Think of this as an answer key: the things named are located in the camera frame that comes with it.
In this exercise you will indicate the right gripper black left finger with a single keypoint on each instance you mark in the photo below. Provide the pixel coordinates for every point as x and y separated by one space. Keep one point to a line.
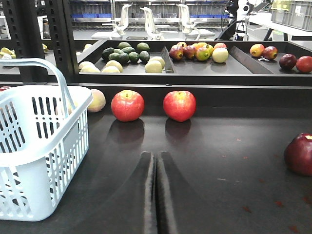
129 209

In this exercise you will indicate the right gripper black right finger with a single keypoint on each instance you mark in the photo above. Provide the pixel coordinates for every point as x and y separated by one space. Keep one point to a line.
180 209

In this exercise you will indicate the light blue plastic basket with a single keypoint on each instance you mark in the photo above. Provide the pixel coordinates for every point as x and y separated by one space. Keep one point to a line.
43 140

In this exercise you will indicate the red apple behind basket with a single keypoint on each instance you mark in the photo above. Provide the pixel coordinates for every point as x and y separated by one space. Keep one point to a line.
127 105

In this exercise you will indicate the black wooden display stand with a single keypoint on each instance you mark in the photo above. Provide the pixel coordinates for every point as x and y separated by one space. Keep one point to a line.
230 151

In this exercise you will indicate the red apple right tray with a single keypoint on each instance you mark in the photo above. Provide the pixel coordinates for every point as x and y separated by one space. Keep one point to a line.
179 105

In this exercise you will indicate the pale peach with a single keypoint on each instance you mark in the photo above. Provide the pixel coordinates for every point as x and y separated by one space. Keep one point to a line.
98 102

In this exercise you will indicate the dark red apple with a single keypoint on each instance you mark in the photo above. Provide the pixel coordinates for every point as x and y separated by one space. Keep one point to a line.
298 154

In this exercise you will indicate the white garlic bulb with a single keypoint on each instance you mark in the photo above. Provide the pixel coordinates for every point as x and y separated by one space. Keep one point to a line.
6 56

